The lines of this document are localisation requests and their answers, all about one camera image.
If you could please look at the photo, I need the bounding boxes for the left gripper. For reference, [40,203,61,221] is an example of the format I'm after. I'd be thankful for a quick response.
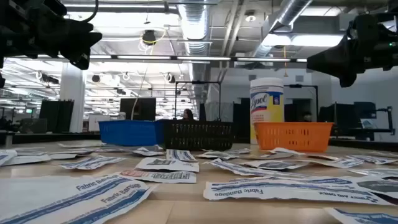
[0,12,103,71]

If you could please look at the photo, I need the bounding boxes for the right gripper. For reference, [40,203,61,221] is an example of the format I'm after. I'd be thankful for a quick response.
[307,14,398,88]

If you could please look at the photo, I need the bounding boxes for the orange plastic basket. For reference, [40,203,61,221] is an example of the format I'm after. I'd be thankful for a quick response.
[253,121,335,152]

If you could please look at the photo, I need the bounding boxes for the blue plastic basket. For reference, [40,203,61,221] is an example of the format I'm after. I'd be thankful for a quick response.
[98,119,165,147]

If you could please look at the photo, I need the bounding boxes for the white antiseptic wipe packet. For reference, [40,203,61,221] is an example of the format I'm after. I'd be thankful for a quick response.
[354,175,398,200]
[132,146,166,157]
[196,151,233,161]
[266,147,308,156]
[2,154,53,167]
[0,149,18,167]
[241,159,309,171]
[135,157,200,173]

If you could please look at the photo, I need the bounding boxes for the black plastic basket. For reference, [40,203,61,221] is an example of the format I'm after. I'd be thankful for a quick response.
[164,120,235,152]

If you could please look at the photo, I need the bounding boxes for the black robot workstation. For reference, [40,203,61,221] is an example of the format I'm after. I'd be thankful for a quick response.
[318,101,396,141]

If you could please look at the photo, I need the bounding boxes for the white square pillar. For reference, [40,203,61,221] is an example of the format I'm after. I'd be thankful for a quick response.
[59,63,86,134]

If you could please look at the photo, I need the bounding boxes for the black ceiling device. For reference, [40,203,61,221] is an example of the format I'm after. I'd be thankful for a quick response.
[142,29,157,47]

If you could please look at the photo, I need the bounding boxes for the black partition panels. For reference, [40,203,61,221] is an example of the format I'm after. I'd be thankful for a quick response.
[39,99,75,134]

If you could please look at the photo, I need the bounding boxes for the Lysol wipes canister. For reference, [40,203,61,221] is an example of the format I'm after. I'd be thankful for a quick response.
[249,77,284,145]

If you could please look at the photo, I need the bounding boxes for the black monitor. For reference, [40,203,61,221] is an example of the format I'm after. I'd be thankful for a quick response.
[119,98,157,121]

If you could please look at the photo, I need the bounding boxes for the long ceiling light bar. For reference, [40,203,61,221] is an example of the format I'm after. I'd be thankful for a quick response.
[6,54,308,63]

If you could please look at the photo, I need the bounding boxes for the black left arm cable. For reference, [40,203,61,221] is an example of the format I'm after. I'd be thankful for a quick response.
[81,0,100,23]

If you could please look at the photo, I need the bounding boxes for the silver ventilation duct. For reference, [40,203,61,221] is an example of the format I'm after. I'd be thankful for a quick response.
[177,0,213,103]
[253,0,313,58]

